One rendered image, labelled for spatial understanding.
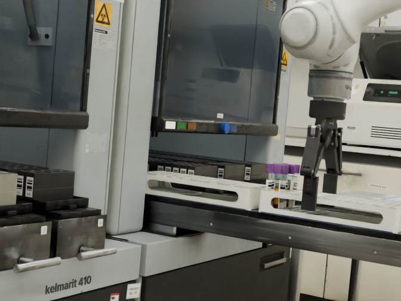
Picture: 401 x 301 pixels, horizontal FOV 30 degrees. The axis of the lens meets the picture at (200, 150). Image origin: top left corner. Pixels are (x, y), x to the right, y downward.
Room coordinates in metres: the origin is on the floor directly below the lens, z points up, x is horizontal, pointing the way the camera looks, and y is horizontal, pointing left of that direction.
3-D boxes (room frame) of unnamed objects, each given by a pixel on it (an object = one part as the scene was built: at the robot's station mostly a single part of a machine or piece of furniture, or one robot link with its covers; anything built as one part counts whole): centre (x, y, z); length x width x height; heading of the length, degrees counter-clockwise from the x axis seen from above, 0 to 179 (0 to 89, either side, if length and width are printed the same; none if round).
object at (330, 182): (1.59, -0.28, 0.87); 0.03 x 0.01 x 0.07; 59
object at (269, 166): (1.57, -0.15, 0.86); 0.02 x 0.02 x 0.11
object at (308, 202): (1.50, -0.23, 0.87); 0.03 x 0.01 x 0.07; 59
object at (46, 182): (1.40, 0.27, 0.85); 0.12 x 0.02 x 0.06; 149
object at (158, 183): (1.69, -0.01, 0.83); 0.30 x 0.10 x 0.06; 59
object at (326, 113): (1.55, -0.25, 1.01); 0.08 x 0.07 x 0.09; 149
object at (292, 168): (1.60, -0.20, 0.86); 0.02 x 0.02 x 0.11
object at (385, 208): (1.53, -0.28, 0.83); 0.30 x 0.10 x 0.06; 59
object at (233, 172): (2.00, -0.09, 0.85); 0.12 x 0.02 x 0.06; 149
